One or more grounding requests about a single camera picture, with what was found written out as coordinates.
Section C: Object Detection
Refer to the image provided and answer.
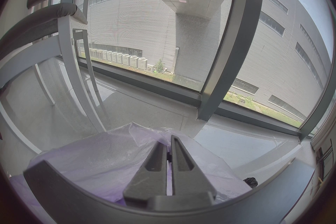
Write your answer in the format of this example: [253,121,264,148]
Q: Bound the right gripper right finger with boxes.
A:
[171,134,218,203]

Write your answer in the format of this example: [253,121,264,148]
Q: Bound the black plastic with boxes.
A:
[243,177,259,189]

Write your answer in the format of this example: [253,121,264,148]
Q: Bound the window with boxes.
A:
[50,0,336,139]

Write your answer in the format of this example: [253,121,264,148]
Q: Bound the purple plastic bag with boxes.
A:
[9,121,253,206]

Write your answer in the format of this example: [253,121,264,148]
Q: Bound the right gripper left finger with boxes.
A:
[123,140,168,208]

